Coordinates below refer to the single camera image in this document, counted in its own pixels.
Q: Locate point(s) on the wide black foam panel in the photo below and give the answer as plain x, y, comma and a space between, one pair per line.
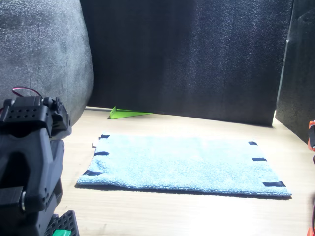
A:
184, 61

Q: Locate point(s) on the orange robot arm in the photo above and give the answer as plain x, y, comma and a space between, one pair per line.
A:
312, 135

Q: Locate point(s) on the green triangular bracket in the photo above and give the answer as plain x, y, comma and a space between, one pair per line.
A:
123, 114

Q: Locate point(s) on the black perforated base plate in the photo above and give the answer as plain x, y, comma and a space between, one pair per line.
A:
65, 221

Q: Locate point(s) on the narrow black foam panel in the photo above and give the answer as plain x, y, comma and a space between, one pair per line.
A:
302, 73

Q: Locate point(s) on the green clamp on black base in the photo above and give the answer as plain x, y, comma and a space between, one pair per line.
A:
61, 232

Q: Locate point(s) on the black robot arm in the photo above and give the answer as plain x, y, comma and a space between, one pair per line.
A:
24, 152

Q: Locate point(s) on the curved grey foam sheet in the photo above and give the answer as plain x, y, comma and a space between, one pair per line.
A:
37, 49

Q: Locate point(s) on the light blue towel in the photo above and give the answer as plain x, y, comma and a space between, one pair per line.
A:
184, 164

